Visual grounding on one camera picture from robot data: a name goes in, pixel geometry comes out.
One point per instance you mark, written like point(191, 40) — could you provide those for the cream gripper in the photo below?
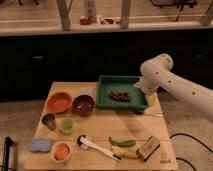
point(148, 89)

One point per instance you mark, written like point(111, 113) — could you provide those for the dark red grape bunch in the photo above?
point(121, 97)

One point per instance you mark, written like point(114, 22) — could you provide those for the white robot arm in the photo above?
point(156, 72)

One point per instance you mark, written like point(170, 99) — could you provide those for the metal spoon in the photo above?
point(147, 114)

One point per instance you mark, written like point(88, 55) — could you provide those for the green plastic tray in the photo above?
point(119, 84)

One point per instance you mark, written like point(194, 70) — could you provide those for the brown wooden block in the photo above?
point(148, 148)

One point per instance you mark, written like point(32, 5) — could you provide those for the green pepper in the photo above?
point(126, 143)

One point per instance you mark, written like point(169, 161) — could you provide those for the yellow banana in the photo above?
point(124, 152)

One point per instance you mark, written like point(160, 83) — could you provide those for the dark maroon bowl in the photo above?
point(83, 105)

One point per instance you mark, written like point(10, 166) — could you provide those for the light green cup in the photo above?
point(66, 126)

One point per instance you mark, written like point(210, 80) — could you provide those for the orange bowl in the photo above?
point(58, 102)

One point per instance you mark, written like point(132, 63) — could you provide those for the red object on shelf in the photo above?
point(85, 21)

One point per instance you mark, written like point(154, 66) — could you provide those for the small metal cup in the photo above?
point(49, 121)

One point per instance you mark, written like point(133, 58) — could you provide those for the white cup with orange inside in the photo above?
point(61, 152)

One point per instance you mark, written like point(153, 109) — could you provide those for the blue sponge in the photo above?
point(41, 145)

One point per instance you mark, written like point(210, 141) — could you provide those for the white handled dish brush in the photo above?
point(85, 143)

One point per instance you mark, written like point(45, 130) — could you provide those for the black stand post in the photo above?
point(6, 152)

